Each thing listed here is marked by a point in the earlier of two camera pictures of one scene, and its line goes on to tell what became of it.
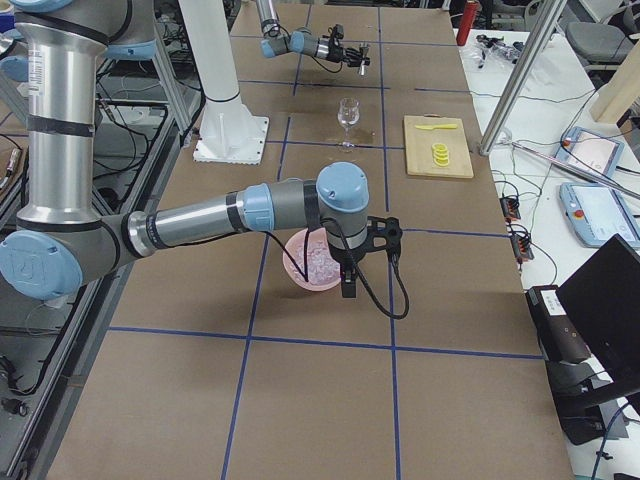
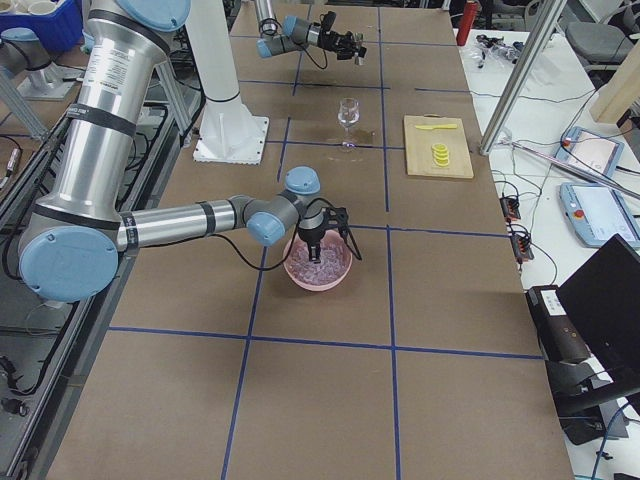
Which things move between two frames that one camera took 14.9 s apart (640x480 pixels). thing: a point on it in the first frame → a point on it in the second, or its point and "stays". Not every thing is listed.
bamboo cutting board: [418, 147] stays
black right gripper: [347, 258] → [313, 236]
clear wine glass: [348, 116] stays
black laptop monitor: [603, 302] stays
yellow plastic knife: [437, 126] stays
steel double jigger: [365, 61] → [359, 39]
